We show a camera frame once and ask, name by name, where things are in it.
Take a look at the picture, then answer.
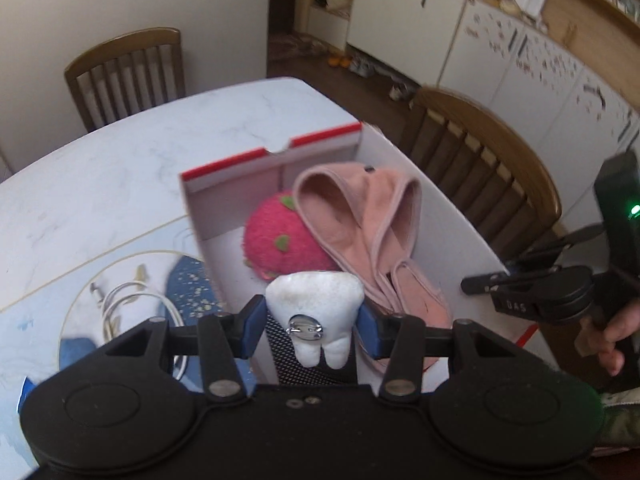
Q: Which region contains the red and white cardboard box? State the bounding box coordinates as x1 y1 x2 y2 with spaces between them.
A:
179 121 556 392

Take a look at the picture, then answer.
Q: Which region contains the white cabinet with stickers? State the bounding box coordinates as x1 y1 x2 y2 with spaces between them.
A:
439 0 640 162

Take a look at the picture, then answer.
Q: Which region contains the pink towel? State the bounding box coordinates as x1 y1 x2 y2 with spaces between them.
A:
291 162 454 377

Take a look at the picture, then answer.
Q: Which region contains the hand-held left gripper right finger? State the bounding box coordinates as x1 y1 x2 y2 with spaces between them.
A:
355 304 506 405

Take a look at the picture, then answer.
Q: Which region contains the pink strawberry plush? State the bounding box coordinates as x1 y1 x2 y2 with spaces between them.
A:
243 190 342 281

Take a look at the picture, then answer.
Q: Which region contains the dark wooden chair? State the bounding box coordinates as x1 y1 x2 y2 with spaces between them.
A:
64 27 187 134

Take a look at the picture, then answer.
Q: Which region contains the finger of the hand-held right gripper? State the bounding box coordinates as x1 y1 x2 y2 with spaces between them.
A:
460 264 566 296
505 223 606 267

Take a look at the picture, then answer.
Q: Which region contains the person's right hand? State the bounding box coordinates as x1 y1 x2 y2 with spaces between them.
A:
598 298 640 377

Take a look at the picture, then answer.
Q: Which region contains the white usb cable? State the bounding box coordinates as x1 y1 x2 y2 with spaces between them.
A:
90 280 192 386

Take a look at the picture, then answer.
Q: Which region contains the white tooth plush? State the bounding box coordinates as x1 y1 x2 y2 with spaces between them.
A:
264 270 365 369

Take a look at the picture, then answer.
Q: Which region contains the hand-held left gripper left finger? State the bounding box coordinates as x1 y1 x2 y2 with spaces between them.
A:
102 294 266 404

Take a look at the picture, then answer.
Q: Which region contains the curved back wooden chair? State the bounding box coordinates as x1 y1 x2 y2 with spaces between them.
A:
400 86 563 261

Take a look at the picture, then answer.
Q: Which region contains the patterned rug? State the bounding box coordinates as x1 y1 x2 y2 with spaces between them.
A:
267 32 327 62

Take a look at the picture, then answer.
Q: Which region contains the blue printed table mat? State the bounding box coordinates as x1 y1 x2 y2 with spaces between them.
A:
0 212 261 480

